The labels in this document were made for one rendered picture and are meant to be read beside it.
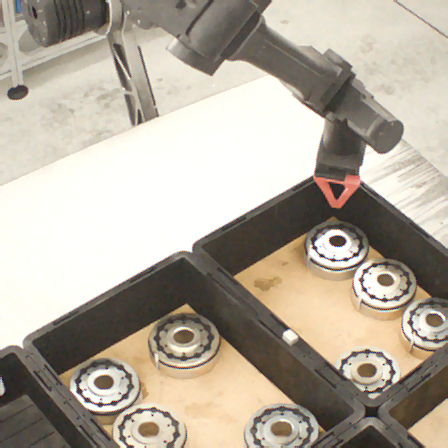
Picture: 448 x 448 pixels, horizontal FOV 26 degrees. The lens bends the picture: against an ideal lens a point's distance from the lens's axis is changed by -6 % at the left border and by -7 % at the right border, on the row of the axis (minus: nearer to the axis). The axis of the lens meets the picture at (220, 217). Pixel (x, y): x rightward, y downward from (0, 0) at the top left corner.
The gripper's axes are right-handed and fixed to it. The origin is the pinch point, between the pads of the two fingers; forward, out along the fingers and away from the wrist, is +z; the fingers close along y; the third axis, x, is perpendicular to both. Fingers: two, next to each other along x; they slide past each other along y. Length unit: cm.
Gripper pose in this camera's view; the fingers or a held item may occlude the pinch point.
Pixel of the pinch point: (339, 188)
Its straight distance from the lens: 152.4
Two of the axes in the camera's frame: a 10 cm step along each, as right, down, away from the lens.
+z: 0.2, 7.1, 7.0
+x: -9.7, -1.6, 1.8
